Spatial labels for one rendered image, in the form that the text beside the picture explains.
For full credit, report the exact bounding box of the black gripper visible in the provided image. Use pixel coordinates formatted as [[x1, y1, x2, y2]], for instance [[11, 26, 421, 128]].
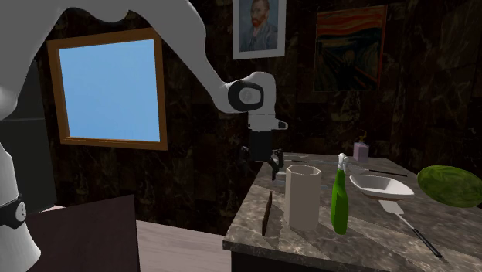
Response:
[[240, 129, 285, 181]]

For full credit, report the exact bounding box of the dark brown flat stick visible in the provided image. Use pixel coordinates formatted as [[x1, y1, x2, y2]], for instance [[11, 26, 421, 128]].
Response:
[[261, 189, 274, 237]]

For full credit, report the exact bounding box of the beige faceted cup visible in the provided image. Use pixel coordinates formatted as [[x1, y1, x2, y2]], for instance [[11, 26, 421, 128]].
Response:
[[283, 164, 323, 232]]

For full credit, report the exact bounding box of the green spray bottle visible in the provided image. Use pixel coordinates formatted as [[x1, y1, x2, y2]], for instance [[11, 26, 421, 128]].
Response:
[[330, 152, 351, 236]]

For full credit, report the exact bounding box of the purple soap dispenser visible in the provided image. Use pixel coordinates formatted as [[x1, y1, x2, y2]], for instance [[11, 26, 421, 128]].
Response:
[[352, 129, 370, 164]]

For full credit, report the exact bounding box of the white bowl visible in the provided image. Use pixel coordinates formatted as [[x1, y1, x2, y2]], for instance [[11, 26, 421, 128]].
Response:
[[348, 173, 416, 201]]

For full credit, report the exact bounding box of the white framed portrait picture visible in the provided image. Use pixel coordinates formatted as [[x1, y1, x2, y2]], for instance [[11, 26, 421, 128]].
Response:
[[232, 0, 287, 61]]

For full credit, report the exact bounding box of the wooden framed window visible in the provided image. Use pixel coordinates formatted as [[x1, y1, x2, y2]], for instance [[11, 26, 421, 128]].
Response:
[[46, 26, 169, 151]]

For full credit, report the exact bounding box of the green watermelon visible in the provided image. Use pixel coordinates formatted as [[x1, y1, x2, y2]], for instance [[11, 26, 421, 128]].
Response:
[[416, 165, 482, 209]]

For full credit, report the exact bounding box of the dark robot stand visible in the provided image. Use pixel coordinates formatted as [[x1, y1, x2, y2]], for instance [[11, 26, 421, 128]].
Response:
[[25, 193, 141, 272]]

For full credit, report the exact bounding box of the silver knife with black handle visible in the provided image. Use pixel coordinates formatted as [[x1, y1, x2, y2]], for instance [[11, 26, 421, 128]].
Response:
[[340, 161, 409, 179], [289, 158, 341, 168]]

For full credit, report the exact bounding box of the orange and dark wall painting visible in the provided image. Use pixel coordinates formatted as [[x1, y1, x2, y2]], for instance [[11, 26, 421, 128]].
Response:
[[312, 4, 389, 94]]

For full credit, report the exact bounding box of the white spatula with black handle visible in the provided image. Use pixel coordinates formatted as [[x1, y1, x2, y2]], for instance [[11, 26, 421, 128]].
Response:
[[378, 199, 443, 260]]

